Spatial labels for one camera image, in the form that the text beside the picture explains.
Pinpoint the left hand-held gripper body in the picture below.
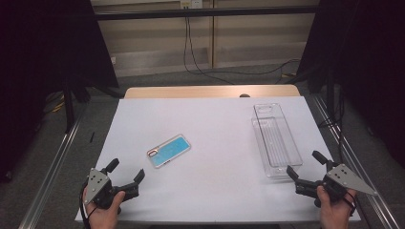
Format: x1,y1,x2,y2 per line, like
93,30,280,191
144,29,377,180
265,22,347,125
81,167,126,215

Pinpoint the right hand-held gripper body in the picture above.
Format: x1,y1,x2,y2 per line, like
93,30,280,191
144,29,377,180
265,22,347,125
313,159,379,208

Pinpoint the clear plastic container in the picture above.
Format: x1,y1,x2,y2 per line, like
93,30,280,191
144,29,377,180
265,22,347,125
250,102,304,178

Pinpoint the blue phone case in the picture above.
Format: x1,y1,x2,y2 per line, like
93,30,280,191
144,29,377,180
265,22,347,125
146,134,192,169

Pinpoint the person's left hand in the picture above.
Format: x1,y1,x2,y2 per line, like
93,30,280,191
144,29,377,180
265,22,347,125
81,190,127,229

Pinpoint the person's right hand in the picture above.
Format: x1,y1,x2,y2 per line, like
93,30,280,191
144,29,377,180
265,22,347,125
315,185,358,229

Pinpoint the black metal stand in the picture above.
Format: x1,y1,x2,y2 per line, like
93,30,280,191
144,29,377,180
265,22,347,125
61,80,77,134

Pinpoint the white table cover board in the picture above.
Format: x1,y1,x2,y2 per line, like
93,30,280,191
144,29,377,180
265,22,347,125
75,95,362,223

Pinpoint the black curtain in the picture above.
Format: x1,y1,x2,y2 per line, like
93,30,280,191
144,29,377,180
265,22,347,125
0,0,120,184
295,0,405,170

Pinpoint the wooden table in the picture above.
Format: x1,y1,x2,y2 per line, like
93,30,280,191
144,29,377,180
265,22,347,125
123,84,301,99

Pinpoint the black horizontal metal bar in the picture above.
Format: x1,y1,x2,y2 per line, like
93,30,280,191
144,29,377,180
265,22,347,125
95,5,320,22

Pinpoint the black right gripper strap cable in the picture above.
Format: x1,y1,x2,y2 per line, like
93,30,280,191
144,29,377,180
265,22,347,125
342,190,358,218

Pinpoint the black gripper strap cable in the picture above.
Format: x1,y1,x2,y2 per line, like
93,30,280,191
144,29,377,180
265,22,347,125
342,190,358,218
78,182,98,229

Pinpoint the black left gripper strap cable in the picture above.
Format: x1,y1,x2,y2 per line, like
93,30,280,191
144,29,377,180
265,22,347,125
78,182,98,229

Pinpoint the silver metal rail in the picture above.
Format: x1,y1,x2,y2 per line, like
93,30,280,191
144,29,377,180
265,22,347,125
311,94,400,229
18,118,82,229

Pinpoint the yellow cable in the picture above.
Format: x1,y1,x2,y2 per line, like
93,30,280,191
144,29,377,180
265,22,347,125
51,99,66,114

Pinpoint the black floor cable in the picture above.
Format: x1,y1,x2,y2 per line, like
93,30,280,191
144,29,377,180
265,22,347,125
203,57,302,84

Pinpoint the black hanging cable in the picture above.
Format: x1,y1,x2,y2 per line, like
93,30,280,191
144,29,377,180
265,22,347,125
182,17,237,86

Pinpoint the white wall outlet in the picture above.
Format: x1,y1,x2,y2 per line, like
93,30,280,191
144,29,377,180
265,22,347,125
180,0,203,10

